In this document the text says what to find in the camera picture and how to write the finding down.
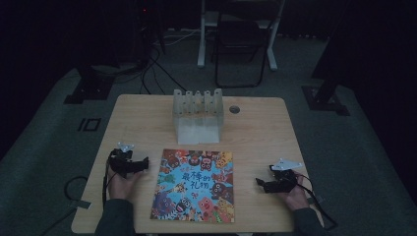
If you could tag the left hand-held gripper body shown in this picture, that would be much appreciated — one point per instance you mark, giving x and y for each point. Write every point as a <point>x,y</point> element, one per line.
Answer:
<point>122,161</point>

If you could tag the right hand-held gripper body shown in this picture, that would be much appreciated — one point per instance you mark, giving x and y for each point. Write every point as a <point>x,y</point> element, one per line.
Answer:
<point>282,182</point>

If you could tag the colourful picture book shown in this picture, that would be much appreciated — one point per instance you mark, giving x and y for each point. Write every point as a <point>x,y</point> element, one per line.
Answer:
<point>193,187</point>

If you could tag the translucent white book rack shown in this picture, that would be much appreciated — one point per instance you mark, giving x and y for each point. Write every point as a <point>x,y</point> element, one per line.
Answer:
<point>197,126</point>

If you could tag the person's right hand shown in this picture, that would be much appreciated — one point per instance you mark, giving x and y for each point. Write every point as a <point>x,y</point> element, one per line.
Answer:
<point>296,196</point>

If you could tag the person's left hand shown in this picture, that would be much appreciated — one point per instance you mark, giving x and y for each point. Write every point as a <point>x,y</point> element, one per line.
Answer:
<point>123,187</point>

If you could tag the grey tape piece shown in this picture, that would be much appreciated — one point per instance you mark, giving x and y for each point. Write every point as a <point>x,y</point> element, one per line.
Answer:
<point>80,204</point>

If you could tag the black stand base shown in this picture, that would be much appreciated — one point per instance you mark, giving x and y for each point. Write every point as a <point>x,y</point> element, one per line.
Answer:
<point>90,88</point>
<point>324,100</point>

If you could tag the dark equipment stand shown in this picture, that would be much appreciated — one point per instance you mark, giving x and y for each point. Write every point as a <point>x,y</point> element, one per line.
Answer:
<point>146,29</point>

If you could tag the black folding chair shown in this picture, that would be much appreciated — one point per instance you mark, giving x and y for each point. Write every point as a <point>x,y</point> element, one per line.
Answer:
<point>241,36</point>

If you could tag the white desk frame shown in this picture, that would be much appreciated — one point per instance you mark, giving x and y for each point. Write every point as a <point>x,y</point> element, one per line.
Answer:
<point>205,32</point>

